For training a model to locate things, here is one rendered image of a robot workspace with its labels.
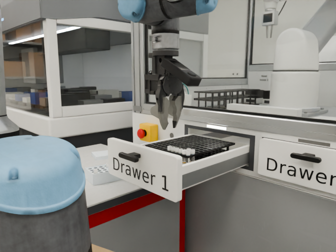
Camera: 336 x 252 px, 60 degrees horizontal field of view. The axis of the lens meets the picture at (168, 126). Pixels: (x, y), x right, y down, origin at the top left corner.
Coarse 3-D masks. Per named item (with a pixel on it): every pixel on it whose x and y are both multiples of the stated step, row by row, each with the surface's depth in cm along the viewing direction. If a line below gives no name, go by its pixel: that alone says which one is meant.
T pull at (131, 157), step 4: (120, 152) 76; (124, 152) 76; (132, 152) 76; (120, 156) 76; (124, 156) 74; (128, 156) 73; (132, 156) 72; (136, 156) 72; (132, 160) 72; (136, 160) 71
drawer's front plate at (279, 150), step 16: (272, 144) 83; (288, 144) 79; (304, 144) 78; (272, 160) 83; (288, 160) 80; (304, 160) 77; (272, 176) 84; (288, 176) 81; (304, 176) 77; (320, 176) 74
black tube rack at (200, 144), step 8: (184, 136) 101; (192, 136) 102; (200, 136) 101; (152, 144) 89; (160, 144) 90; (168, 144) 90; (176, 144) 90; (184, 144) 90; (192, 144) 90; (200, 144) 90; (208, 144) 90; (216, 144) 90; (224, 144) 90; (232, 144) 91; (200, 152) 80; (208, 152) 85; (216, 152) 92
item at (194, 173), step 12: (144, 144) 93; (240, 144) 94; (216, 156) 79; (228, 156) 84; (240, 156) 88; (192, 168) 73; (204, 168) 76; (216, 168) 80; (228, 168) 84; (192, 180) 73; (204, 180) 77
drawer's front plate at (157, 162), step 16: (112, 144) 84; (128, 144) 79; (112, 160) 85; (128, 160) 80; (144, 160) 74; (160, 160) 70; (176, 160) 66; (128, 176) 80; (160, 176) 71; (176, 176) 66; (160, 192) 71; (176, 192) 67
